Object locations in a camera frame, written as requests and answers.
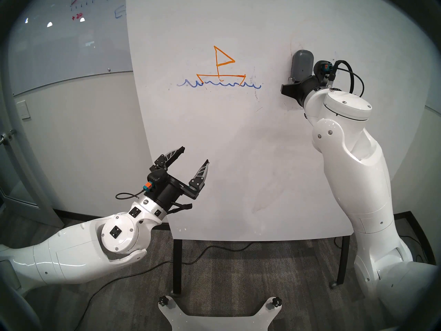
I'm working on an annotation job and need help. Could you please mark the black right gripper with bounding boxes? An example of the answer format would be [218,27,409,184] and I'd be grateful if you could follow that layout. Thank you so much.
[281,75,326,108]

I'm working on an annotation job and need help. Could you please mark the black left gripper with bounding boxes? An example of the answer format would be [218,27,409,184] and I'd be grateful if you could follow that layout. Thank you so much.
[149,147,210,215]

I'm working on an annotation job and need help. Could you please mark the grey whiteboard eraser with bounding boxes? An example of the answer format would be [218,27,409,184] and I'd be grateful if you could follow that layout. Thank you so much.
[291,50,315,82]

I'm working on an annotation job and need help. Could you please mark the large white freestanding whiteboard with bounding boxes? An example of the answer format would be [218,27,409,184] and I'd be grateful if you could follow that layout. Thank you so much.
[125,0,440,243]

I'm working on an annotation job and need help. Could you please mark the black whiteboard stand leg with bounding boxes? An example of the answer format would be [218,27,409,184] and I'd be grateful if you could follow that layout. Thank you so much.
[172,239,183,294]
[331,234,352,289]

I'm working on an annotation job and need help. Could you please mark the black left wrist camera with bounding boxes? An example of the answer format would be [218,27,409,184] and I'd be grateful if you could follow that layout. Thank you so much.
[146,170,169,193]

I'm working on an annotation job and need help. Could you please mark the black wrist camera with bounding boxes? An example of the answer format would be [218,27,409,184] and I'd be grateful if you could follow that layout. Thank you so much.
[313,60,337,89]
[146,170,169,193]

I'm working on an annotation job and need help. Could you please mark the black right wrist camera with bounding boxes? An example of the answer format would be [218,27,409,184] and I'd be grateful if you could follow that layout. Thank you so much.
[313,60,337,89]

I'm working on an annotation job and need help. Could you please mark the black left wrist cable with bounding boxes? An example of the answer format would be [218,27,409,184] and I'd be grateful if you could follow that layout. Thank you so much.
[115,187,148,200]

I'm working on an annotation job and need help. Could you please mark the black wall baseboard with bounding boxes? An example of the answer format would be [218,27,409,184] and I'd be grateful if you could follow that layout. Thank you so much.
[52,208,170,231]
[393,211,435,263]

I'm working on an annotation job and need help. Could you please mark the long black floor cable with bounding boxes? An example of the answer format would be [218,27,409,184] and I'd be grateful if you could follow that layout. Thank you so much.
[72,242,257,331]

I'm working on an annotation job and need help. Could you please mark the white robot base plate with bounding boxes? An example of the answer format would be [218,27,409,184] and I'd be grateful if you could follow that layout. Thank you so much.
[158,296,283,331]

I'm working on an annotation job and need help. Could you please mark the wall glass board with graphs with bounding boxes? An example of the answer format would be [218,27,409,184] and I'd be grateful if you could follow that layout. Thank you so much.
[7,0,134,96]

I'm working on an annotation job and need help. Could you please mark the thin black floor cable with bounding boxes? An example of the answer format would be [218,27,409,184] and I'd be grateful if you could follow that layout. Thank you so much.
[396,234,428,262]

